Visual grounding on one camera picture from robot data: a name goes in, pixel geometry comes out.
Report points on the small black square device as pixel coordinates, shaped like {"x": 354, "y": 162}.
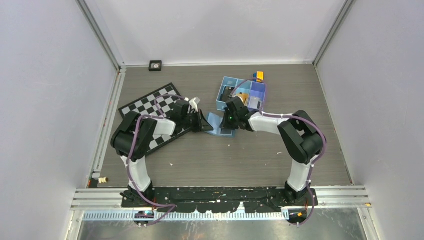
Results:
{"x": 155, "y": 65}

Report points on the blue three-compartment organizer tray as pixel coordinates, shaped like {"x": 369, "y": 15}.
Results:
{"x": 249, "y": 87}

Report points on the blue yellow toy block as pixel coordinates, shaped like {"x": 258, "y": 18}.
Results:
{"x": 258, "y": 76}

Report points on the light blue card holder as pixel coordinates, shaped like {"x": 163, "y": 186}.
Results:
{"x": 215, "y": 121}

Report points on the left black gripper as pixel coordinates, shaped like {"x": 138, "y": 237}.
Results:
{"x": 202, "y": 125}

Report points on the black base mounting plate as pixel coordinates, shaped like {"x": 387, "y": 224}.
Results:
{"x": 216, "y": 200}

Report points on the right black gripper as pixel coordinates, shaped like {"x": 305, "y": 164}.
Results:
{"x": 225, "y": 124}

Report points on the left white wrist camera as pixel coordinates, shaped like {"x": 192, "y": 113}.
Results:
{"x": 193, "y": 103}

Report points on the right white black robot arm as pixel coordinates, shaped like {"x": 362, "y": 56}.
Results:
{"x": 304, "y": 142}

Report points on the black card in tray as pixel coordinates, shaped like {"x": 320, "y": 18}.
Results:
{"x": 226, "y": 93}

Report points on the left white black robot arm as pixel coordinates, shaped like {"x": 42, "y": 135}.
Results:
{"x": 132, "y": 139}

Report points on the black white chessboard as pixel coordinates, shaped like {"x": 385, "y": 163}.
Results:
{"x": 165, "y": 96}

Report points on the silver card in tray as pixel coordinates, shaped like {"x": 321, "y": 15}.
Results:
{"x": 255, "y": 102}

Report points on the cream chess piece on floor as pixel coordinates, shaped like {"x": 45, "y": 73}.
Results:
{"x": 103, "y": 180}

